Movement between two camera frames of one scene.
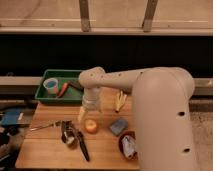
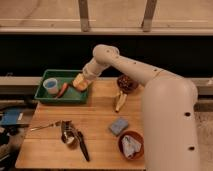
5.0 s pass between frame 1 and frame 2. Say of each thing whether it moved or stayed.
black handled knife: stayed
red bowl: stayed
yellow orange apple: moved
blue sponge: stayed
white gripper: moved
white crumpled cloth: stayed
